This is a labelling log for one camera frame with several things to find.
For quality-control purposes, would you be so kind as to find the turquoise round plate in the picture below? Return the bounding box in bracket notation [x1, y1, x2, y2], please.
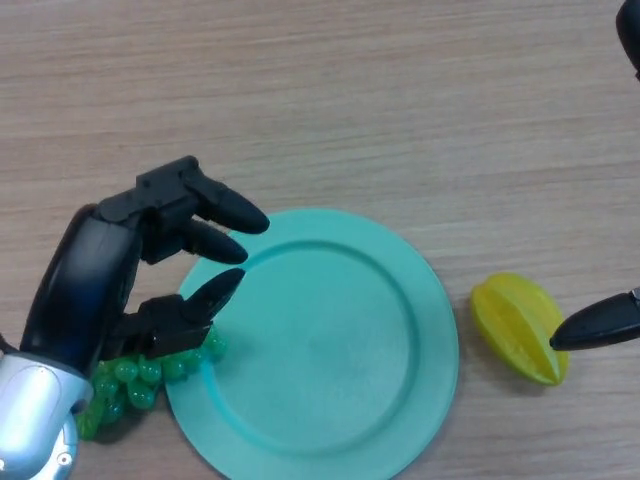
[163, 208, 460, 480]

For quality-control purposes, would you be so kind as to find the green grapes bunch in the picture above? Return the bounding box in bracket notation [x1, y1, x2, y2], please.
[74, 324, 229, 444]

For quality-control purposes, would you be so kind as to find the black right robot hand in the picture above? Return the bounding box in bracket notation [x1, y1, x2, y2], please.
[548, 0, 640, 351]

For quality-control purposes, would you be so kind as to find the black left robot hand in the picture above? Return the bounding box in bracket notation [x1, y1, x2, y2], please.
[19, 155, 271, 379]

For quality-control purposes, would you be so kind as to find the yellow starfruit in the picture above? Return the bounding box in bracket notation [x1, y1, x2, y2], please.
[469, 272, 571, 387]

